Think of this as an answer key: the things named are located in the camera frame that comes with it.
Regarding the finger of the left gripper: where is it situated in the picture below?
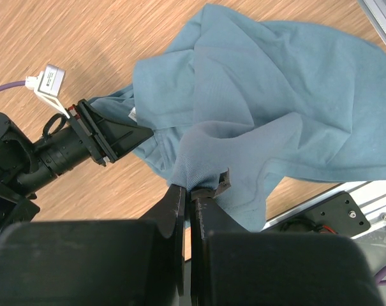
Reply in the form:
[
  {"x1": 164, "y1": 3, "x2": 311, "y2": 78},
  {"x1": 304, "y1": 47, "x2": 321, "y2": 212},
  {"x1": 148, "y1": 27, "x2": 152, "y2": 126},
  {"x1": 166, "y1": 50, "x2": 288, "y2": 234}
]
[{"x1": 93, "y1": 115, "x2": 152, "y2": 156}]

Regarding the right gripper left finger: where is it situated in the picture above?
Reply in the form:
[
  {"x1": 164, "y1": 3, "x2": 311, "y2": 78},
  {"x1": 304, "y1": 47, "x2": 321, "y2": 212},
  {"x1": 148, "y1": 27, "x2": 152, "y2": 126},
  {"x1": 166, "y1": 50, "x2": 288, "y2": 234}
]
[{"x1": 140, "y1": 184, "x2": 186, "y2": 296}]

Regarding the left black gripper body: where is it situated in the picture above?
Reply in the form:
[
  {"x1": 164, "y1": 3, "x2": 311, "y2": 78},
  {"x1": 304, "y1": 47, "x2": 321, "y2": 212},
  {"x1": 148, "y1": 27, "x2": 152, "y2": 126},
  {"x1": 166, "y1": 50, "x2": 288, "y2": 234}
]
[{"x1": 66, "y1": 99, "x2": 118, "y2": 166}]

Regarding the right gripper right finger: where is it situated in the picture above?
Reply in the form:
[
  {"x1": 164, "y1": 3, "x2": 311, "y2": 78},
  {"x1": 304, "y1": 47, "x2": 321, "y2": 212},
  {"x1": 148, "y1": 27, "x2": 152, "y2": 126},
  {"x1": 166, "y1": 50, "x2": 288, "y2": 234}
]
[{"x1": 190, "y1": 171, "x2": 253, "y2": 305}]

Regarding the grey-blue t shirt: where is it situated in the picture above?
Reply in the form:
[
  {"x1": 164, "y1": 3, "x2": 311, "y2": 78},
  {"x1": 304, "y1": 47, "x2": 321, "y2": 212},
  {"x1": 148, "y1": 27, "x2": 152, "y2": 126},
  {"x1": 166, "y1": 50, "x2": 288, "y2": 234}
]
[{"x1": 91, "y1": 4, "x2": 386, "y2": 231}]

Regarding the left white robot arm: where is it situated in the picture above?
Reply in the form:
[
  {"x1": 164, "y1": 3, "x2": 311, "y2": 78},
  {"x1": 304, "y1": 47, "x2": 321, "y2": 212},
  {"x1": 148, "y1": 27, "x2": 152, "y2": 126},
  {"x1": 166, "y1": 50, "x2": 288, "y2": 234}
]
[{"x1": 0, "y1": 99, "x2": 153, "y2": 234}]

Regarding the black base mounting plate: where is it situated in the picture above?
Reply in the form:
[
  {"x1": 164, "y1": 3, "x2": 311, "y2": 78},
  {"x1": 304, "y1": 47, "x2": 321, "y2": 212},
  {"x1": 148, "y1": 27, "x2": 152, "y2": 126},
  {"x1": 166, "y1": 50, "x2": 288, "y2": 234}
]
[{"x1": 267, "y1": 191, "x2": 371, "y2": 238}]

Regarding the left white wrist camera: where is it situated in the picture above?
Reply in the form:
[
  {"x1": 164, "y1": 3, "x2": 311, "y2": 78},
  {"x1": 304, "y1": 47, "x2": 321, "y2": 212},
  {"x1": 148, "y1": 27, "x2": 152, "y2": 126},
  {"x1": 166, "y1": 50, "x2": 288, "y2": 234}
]
[{"x1": 25, "y1": 64, "x2": 70, "y2": 119}]

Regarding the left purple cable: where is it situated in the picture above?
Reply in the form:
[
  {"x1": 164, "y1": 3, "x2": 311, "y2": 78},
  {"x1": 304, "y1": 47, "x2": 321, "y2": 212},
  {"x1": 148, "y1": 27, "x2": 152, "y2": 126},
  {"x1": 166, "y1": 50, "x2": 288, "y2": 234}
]
[{"x1": 0, "y1": 80, "x2": 29, "y2": 97}]

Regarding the aluminium extrusion rail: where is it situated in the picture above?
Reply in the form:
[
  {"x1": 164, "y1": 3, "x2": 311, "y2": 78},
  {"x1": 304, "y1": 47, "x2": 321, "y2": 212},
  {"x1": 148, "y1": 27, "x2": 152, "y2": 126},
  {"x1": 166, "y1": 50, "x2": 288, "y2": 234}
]
[{"x1": 264, "y1": 180, "x2": 386, "y2": 269}]

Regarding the right aluminium frame post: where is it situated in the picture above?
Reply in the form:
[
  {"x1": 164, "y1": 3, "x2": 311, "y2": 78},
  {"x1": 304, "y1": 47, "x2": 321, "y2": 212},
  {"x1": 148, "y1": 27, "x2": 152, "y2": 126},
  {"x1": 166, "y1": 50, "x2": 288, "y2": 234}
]
[{"x1": 358, "y1": 0, "x2": 386, "y2": 45}]

